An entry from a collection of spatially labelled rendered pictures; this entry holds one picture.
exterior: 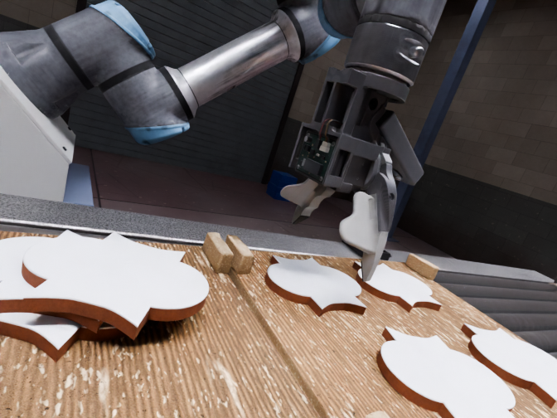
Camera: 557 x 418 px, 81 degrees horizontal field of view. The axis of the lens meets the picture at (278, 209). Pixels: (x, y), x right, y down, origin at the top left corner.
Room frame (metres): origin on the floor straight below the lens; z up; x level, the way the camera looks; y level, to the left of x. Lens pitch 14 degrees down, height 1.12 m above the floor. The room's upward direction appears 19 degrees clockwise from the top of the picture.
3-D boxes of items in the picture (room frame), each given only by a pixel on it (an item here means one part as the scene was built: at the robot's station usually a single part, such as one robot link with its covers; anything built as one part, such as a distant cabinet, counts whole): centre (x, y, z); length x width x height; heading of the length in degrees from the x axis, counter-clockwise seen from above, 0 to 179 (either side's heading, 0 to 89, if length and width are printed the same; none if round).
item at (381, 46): (0.37, -0.06, 1.21); 0.08 x 0.08 x 0.05
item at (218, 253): (0.36, 0.05, 0.95); 0.06 x 0.02 x 0.03; 34
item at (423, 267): (0.60, -0.29, 0.95); 0.06 x 0.02 x 0.03; 34
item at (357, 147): (0.37, -0.05, 1.13); 0.09 x 0.08 x 0.12; 124
